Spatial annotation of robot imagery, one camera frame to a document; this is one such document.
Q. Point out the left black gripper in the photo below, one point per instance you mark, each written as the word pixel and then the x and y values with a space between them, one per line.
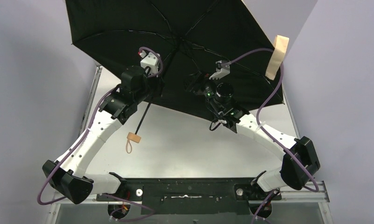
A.
pixel 157 84

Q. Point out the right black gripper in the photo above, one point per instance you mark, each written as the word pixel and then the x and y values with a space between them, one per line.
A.
pixel 198 85

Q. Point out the black and beige umbrella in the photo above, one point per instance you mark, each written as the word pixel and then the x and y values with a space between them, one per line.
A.
pixel 189 35

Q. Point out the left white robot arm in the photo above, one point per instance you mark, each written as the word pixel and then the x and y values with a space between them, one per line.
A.
pixel 67 174

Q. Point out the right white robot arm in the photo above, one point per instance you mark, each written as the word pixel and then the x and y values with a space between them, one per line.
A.
pixel 299 161

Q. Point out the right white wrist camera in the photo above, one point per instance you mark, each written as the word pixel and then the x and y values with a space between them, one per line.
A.
pixel 222 70

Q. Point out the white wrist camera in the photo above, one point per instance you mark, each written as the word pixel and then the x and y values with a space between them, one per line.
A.
pixel 148 59
pixel 222 70

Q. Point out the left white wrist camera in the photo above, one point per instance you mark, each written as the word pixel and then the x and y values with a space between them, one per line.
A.
pixel 148 59

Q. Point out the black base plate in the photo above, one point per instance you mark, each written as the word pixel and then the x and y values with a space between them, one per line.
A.
pixel 193 195

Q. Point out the aluminium frame rail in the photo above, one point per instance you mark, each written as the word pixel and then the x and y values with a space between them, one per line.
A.
pixel 290 207

